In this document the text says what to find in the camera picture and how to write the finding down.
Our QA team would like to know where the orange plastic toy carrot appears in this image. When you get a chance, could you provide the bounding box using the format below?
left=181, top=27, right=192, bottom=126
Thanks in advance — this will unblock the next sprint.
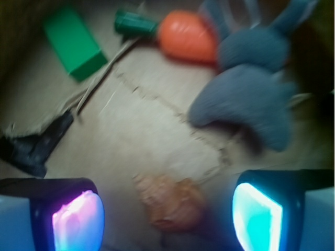
left=114, top=10, right=217, bottom=63

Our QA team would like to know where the orange spiral sea shell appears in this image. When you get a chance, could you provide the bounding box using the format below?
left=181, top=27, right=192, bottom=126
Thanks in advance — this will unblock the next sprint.
left=132, top=175, right=207, bottom=232

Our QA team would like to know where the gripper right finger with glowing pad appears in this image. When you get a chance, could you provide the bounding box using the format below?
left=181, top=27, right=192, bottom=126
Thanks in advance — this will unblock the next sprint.
left=232, top=169, right=334, bottom=250

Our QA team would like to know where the crumpled brown paper bin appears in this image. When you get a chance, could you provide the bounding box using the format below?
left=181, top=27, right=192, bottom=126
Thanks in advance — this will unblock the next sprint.
left=1, top=1, right=334, bottom=250

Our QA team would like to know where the green rectangular block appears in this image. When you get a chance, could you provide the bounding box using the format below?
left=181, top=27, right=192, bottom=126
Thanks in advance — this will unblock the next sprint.
left=43, top=6, right=107, bottom=82

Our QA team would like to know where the grey plush mouse toy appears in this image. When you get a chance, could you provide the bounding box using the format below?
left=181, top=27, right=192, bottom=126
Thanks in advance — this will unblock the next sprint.
left=188, top=1, right=317, bottom=152

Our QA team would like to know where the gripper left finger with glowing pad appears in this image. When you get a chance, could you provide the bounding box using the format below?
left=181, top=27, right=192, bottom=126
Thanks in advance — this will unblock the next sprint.
left=1, top=178, right=105, bottom=250

